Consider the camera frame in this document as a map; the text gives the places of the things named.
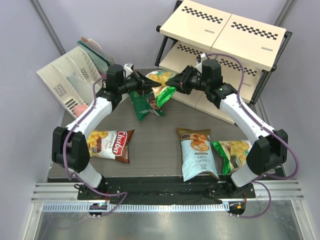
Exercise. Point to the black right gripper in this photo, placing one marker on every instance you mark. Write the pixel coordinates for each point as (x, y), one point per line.
(180, 82)

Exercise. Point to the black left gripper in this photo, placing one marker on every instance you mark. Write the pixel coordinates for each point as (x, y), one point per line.
(145, 84)

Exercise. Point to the green Chuba cassava chips bag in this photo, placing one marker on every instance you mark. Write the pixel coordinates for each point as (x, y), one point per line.
(164, 92)

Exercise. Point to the dark green onion chips bag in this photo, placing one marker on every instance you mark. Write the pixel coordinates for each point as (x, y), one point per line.
(145, 104)

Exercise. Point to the brown Chuba cassava chips bag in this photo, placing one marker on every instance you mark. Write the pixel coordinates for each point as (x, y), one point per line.
(112, 144)

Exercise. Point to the light blue cassava chips bag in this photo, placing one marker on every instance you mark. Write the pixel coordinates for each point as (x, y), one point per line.
(197, 153)

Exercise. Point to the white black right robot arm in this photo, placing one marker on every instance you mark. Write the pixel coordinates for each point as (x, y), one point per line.
(268, 146)

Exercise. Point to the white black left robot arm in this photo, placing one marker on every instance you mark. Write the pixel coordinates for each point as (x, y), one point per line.
(69, 144)

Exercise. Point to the cream three-tier shelf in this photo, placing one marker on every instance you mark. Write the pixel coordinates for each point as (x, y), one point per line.
(247, 50)

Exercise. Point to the green and pink folders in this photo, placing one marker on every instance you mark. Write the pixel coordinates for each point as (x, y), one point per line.
(100, 58)

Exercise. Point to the pink cube block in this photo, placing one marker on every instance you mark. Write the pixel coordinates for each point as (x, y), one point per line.
(79, 109)

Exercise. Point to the cream plastic file organizer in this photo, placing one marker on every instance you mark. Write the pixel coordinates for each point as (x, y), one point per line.
(70, 78)

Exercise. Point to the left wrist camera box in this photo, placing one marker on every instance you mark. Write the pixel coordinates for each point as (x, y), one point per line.
(128, 69)

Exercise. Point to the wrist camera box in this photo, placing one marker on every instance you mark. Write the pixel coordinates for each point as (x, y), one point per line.
(128, 69)
(200, 58)

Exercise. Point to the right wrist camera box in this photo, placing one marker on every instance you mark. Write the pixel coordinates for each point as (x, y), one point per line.
(200, 58)

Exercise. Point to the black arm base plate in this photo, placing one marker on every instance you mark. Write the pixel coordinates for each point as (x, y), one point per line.
(166, 192)

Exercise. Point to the aluminium rail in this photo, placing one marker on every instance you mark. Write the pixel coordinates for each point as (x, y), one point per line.
(62, 197)

